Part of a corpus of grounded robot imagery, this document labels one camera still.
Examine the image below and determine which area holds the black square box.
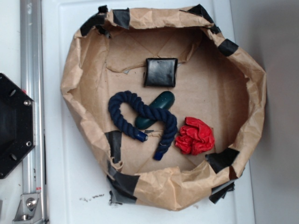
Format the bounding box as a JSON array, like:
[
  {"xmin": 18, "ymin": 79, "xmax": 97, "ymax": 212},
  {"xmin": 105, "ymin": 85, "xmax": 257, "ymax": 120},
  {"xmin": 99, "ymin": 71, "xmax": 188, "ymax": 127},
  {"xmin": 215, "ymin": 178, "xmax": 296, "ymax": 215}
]
[{"xmin": 144, "ymin": 58, "xmax": 178, "ymax": 87}]

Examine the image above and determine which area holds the metal corner bracket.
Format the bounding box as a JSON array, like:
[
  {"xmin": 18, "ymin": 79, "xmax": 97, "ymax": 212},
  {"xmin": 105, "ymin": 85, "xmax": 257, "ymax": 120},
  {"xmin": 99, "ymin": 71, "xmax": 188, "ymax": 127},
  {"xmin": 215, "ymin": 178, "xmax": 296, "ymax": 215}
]
[{"xmin": 12, "ymin": 193, "xmax": 44, "ymax": 224}]

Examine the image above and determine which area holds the aluminium extrusion rail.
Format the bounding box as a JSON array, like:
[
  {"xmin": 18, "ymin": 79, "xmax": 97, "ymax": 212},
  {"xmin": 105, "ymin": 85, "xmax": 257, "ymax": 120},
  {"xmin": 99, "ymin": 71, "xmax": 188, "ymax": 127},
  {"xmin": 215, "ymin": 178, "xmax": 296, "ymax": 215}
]
[{"xmin": 20, "ymin": 0, "xmax": 49, "ymax": 224}]

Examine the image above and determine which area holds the brown paper bag with tape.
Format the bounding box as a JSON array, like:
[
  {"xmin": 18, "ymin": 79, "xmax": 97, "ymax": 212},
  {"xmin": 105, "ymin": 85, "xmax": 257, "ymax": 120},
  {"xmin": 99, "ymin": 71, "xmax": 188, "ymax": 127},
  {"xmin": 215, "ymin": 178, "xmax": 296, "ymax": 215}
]
[{"xmin": 61, "ymin": 5, "xmax": 266, "ymax": 210}]

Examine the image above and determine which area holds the black hexagonal mount plate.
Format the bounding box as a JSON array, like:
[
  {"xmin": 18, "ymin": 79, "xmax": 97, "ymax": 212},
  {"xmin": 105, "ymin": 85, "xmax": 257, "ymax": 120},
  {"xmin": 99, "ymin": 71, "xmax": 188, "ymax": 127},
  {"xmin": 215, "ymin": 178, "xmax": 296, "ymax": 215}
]
[{"xmin": 0, "ymin": 73, "xmax": 35, "ymax": 179}]

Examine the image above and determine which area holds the crumpled red plastic ball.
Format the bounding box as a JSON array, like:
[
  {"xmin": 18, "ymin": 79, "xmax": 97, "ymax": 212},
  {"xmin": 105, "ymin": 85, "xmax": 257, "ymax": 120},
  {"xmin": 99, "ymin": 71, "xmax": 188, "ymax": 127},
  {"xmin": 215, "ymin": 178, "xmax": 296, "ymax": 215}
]
[{"xmin": 175, "ymin": 117, "xmax": 215, "ymax": 155}]

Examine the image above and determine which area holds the dark green oblong case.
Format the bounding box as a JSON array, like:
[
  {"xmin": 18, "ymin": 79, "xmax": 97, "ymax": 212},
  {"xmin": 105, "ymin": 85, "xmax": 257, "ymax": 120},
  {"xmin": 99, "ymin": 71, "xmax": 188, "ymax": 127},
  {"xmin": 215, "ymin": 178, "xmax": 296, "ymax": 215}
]
[{"xmin": 135, "ymin": 91, "xmax": 175, "ymax": 130}]

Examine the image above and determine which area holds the dark blue twisted rope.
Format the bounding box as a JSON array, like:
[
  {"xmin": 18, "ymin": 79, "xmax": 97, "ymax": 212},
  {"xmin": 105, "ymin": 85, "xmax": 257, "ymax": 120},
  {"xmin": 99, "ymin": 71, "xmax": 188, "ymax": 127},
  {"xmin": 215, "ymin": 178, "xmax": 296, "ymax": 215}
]
[{"xmin": 107, "ymin": 91, "xmax": 178, "ymax": 161}]

